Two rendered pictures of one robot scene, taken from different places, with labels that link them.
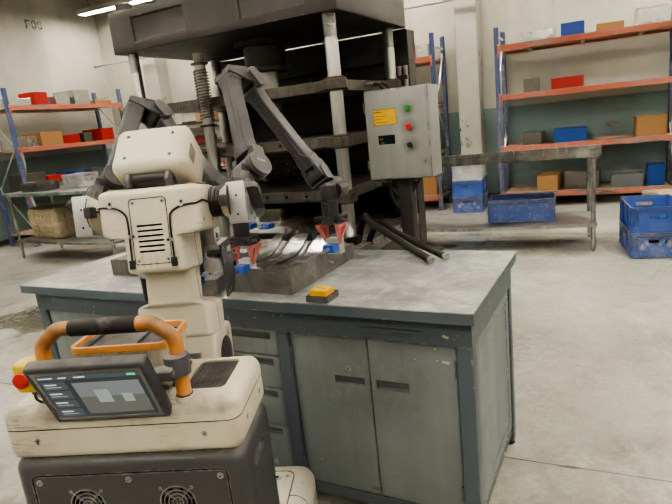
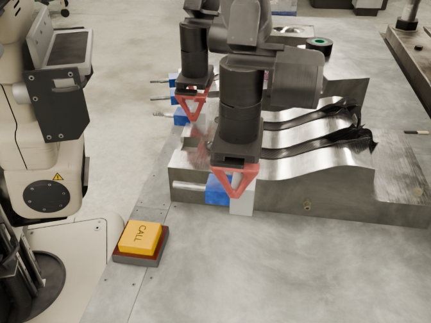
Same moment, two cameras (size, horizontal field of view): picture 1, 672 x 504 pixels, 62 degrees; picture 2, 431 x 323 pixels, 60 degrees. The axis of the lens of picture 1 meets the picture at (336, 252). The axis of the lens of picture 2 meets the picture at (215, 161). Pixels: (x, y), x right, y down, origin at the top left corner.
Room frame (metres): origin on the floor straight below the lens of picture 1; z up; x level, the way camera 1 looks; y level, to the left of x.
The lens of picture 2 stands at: (1.71, -0.40, 1.33)
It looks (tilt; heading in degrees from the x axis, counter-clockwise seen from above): 37 degrees down; 71
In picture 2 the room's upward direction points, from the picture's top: straight up
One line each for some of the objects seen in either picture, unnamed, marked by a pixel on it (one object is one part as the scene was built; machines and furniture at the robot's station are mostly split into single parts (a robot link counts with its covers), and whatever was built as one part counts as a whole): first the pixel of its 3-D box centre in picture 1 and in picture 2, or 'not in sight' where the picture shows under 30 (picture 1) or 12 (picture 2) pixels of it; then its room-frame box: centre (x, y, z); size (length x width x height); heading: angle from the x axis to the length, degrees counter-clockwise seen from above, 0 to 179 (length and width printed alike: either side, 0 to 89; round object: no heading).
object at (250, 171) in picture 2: (335, 230); (236, 168); (1.88, -0.01, 0.99); 0.07 x 0.07 x 0.09; 62
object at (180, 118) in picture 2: (239, 269); (179, 116); (1.88, 0.34, 0.89); 0.13 x 0.05 x 0.05; 151
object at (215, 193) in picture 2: (329, 248); (213, 188); (1.86, 0.02, 0.94); 0.13 x 0.05 x 0.05; 152
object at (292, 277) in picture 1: (295, 256); (297, 149); (2.09, 0.16, 0.87); 0.50 x 0.26 x 0.14; 152
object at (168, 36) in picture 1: (267, 51); not in sight; (3.17, 0.25, 1.75); 1.30 x 0.89 x 0.62; 62
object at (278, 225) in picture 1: (284, 216); not in sight; (3.06, 0.26, 0.87); 0.50 x 0.27 x 0.17; 152
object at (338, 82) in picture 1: (273, 109); not in sight; (3.14, 0.25, 1.45); 1.29 x 0.82 x 0.19; 62
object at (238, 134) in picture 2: (330, 210); (239, 121); (1.89, 0.00, 1.06); 0.10 x 0.07 x 0.07; 62
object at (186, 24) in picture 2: not in sight; (196, 36); (1.92, 0.32, 1.08); 0.07 x 0.06 x 0.07; 141
